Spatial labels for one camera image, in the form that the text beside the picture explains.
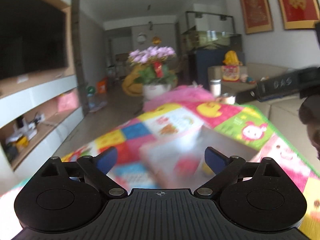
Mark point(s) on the white media cabinet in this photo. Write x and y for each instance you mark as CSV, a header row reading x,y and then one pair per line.
x,y
38,95

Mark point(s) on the beige sofa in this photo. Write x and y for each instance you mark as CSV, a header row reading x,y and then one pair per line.
x,y
250,75

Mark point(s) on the orange bag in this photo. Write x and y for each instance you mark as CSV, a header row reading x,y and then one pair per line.
x,y
102,86

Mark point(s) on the white thermos bottle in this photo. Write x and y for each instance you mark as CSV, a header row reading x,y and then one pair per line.
x,y
215,87

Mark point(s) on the pink gift bag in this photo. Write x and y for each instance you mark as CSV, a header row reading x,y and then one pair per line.
x,y
67,101

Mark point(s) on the pink orchid flower pot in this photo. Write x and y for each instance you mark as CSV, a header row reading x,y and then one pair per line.
x,y
154,55

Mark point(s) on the colourful cartoon play mat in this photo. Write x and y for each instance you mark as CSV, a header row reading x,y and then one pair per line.
x,y
276,195

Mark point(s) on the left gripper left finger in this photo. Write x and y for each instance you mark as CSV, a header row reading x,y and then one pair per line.
x,y
95,170

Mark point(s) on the pink tulle cloth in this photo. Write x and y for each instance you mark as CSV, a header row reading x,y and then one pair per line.
x,y
179,94

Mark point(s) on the pink cardboard box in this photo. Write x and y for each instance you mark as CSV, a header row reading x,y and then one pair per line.
x,y
177,160

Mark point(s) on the red framed picture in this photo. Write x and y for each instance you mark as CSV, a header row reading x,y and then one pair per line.
x,y
257,16
299,14

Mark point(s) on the black television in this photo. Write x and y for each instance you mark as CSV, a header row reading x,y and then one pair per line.
x,y
33,37

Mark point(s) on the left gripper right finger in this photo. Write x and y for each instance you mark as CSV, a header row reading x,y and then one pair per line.
x,y
226,170

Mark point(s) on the watermelon ball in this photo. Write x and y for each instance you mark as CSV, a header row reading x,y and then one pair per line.
x,y
90,90

